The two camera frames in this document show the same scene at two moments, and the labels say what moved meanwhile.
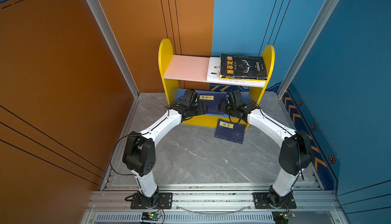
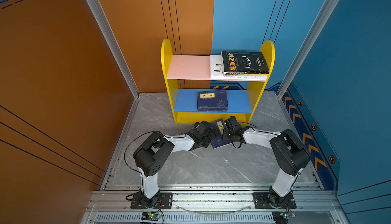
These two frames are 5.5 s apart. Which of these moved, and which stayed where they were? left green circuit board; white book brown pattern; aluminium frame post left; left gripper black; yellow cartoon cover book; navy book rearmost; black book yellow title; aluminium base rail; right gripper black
Moved: left gripper black; right gripper black; white book brown pattern; yellow cartoon cover book; navy book rearmost
Stayed: aluminium frame post left; aluminium base rail; black book yellow title; left green circuit board
